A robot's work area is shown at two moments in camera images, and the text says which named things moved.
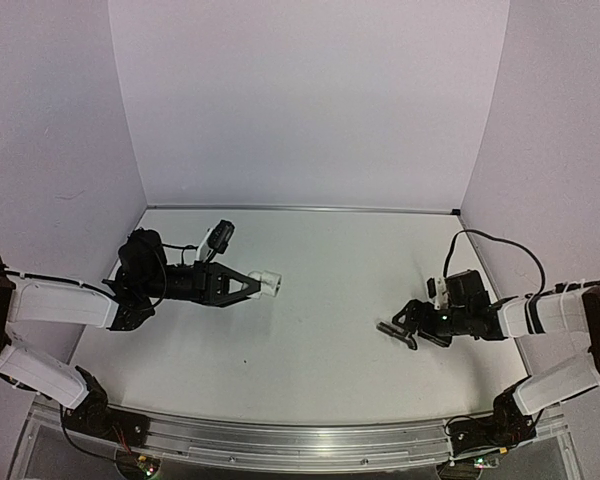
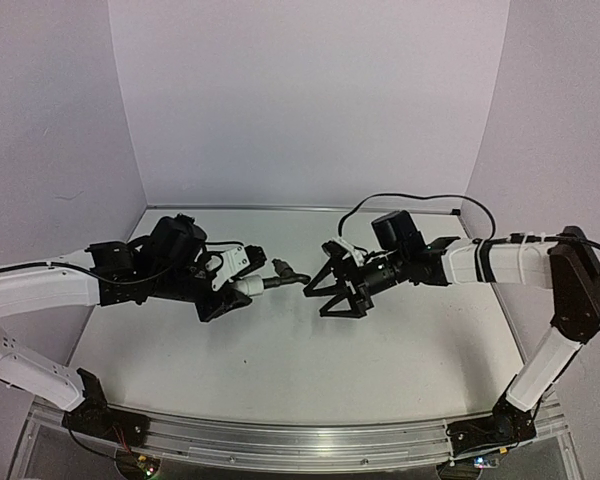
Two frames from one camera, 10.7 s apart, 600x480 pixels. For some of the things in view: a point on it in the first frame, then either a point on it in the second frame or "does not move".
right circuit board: [486, 462] does not move
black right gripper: [411, 308] to [337, 268]
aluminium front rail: [210, 439] does not move
